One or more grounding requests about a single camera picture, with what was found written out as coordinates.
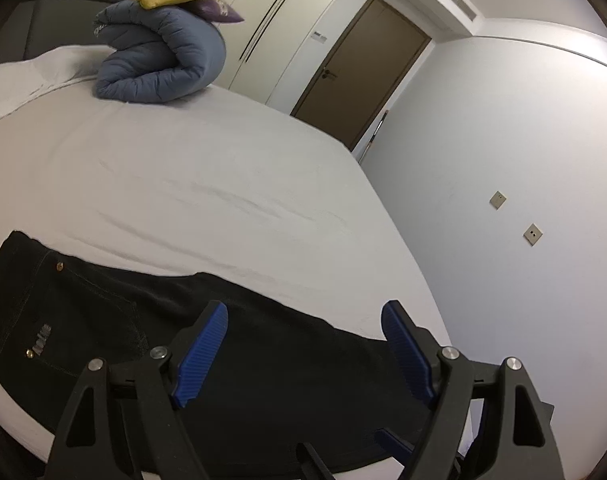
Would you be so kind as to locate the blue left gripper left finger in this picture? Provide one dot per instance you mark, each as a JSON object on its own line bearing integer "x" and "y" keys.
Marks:
{"x": 194, "y": 349}

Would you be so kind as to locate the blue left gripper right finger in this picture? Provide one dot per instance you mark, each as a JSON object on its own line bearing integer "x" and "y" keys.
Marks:
{"x": 413, "y": 348}

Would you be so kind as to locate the black denim pants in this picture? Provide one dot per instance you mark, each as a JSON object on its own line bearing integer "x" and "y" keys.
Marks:
{"x": 251, "y": 378}

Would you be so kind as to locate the white bed sheet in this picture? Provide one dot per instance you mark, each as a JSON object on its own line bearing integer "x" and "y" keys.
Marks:
{"x": 213, "y": 182}

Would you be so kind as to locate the brown wooden door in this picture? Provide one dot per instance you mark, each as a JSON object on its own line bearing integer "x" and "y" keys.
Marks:
{"x": 359, "y": 75}

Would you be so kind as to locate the blue folded quilt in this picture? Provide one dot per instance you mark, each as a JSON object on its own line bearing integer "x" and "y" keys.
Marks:
{"x": 160, "y": 55}

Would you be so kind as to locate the purple cushion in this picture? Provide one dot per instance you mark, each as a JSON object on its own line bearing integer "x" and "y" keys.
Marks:
{"x": 217, "y": 11}

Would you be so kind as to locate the white wardrobe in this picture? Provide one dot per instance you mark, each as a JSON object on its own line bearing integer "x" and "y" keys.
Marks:
{"x": 259, "y": 49}

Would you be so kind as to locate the lower beige wall socket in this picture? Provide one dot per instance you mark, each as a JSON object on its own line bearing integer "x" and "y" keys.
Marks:
{"x": 532, "y": 234}

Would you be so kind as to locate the beige wall socket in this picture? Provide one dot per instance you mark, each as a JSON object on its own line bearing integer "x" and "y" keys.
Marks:
{"x": 532, "y": 234}
{"x": 497, "y": 200}

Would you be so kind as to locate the upper beige wall socket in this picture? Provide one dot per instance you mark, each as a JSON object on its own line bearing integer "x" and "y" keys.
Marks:
{"x": 497, "y": 200}

